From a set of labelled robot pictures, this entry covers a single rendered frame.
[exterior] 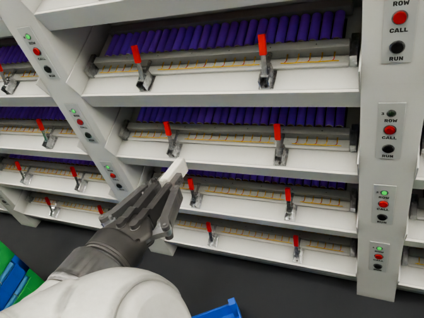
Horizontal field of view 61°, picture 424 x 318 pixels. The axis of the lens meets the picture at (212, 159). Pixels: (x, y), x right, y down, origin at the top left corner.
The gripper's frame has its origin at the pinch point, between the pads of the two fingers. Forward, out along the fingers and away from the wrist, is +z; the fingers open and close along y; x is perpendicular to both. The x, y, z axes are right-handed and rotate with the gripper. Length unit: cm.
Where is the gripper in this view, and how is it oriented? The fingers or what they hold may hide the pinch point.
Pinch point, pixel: (174, 175)
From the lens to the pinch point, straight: 62.6
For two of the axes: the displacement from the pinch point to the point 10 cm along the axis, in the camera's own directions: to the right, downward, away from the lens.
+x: -2.2, -8.3, -5.1
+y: 9.0, 0.3, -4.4
